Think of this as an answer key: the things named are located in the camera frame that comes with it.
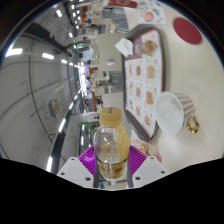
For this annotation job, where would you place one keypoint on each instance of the white patterned mug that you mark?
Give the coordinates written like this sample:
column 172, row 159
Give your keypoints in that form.
column 170, row 113

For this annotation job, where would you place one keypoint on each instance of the ceiling air conditioning unit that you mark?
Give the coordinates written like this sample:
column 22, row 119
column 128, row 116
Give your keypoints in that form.
column 55, row 107

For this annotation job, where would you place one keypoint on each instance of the flat round red coaster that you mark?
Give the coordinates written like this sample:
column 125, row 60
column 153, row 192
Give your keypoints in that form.
column 187, row 30

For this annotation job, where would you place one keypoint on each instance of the clear yellow-capped drink bottle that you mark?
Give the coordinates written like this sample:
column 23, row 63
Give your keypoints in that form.
column 111, row 146

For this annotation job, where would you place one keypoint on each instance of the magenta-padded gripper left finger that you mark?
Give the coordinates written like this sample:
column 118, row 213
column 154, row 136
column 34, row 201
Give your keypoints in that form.
column 87, row 158

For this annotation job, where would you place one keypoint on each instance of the beige chair with round hole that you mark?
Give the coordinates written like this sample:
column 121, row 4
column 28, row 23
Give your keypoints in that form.
column 115, row 100
column 106, row 46

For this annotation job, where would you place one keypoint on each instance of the group of beige chairs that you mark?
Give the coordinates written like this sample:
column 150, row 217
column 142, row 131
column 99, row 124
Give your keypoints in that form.
column 100, row 76

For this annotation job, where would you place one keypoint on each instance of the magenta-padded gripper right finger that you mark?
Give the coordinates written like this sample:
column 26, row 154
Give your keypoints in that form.
column 137, row 159

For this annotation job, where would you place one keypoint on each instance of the printed paper tray liner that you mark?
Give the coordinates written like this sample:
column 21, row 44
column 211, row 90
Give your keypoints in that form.
column 146, row 83

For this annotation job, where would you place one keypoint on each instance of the group of ceiling lights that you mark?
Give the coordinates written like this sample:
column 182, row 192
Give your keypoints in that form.
column 47, row 55

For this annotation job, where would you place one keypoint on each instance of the crumpled white napkin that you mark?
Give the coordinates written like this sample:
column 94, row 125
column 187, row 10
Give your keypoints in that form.
column 124, row 46

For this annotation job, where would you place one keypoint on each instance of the person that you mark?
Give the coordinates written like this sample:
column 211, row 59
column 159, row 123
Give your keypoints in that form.
column 90, row 82

